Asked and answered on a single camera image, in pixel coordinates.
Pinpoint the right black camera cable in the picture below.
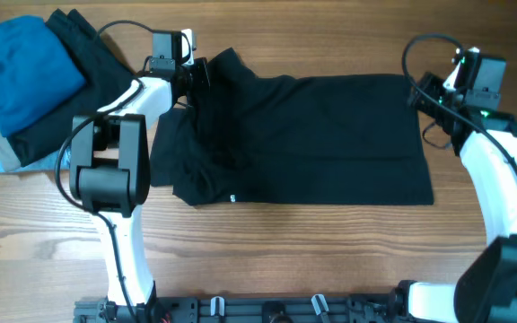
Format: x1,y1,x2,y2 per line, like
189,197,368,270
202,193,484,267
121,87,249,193
401,32,517,323

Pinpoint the black polo shirt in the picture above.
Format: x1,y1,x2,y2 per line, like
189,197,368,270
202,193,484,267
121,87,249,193
151,49,434,205

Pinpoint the blue folded shirt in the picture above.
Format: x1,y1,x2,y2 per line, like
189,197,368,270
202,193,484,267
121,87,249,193
0,15,86,136

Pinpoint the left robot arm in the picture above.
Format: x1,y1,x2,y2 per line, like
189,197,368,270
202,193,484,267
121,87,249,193
63,29,204,319

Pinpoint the black camera cable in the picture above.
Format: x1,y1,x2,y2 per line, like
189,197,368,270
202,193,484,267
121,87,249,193
401,32,517,323
54,19,192,323

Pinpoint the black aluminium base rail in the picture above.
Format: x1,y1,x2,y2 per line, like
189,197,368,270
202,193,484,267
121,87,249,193
73,293,403,323

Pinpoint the dark green folded garment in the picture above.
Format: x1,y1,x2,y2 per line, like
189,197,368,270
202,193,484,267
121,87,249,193
8,9,134,167

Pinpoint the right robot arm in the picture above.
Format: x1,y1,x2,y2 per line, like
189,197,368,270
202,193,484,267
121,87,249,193
394,48,517,322

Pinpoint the grey folded garment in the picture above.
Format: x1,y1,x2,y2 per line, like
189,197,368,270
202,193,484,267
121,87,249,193
0,132,21,172

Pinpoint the white rail clip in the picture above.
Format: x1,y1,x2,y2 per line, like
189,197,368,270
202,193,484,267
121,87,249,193
210,296,225,317
311,293,330,323

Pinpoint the left white rail clip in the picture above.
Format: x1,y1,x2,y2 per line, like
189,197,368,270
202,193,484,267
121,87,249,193
210,296,225,317

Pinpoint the right white rail clip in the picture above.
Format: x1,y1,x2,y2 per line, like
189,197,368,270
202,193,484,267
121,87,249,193
311,293,330,323

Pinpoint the left black camera cable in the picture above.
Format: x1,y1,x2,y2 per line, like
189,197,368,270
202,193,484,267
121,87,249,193
54,19,192,323

